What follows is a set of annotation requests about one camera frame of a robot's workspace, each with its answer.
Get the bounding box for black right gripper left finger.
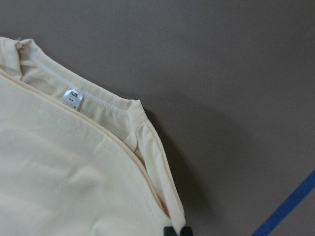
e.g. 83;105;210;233
163;226;176;236

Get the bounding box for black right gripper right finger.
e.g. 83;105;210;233
180;226;192;236

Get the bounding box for beige long-sleeve printed shirt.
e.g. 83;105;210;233
0;37;186;236

